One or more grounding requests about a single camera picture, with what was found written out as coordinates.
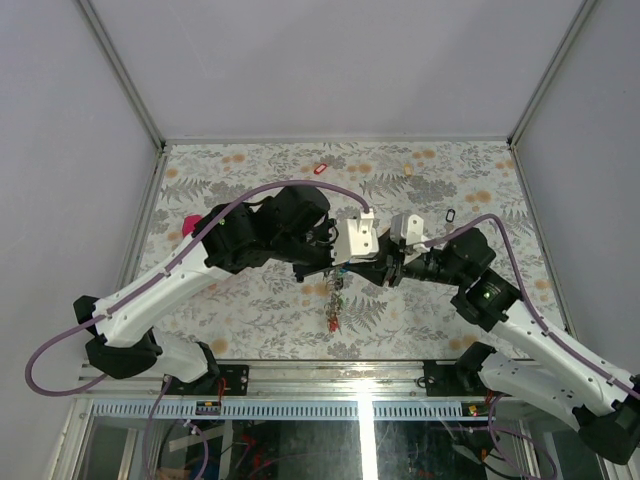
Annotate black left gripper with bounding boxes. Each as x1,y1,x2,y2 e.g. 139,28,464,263
274,217,352,282

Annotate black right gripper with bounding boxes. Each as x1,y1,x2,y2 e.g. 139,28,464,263
343,226,467,288

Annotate large metal keyring with keys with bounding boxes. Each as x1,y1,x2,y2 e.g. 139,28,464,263
324,267,345,334

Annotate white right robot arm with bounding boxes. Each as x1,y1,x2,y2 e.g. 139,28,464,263
347,228,639,465

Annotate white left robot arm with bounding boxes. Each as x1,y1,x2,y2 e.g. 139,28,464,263
74,186,334,395

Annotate red key tag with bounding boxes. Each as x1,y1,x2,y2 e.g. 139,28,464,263
313,163,328,175

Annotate black tag with key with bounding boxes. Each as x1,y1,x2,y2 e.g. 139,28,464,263
445,209,456,233

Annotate crumpled pink cloth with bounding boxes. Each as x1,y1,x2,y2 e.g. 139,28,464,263
181,215,202,238

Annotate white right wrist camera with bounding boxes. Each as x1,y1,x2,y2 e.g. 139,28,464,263
389,214,427,254

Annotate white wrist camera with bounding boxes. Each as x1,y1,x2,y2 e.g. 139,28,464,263
389,214,427,254
331,209,379,265

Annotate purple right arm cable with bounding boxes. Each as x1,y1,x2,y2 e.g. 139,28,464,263
422,213,640,480

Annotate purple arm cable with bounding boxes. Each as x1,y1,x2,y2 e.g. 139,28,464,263
422,213,640,480
24,179,372,480

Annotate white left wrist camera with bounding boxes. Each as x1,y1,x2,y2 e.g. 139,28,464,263
331,209,379,265

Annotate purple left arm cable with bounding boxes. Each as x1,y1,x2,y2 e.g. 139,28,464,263
24,179,372,480

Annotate aluminium front rail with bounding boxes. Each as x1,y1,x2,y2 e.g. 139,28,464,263
74,360,494,421

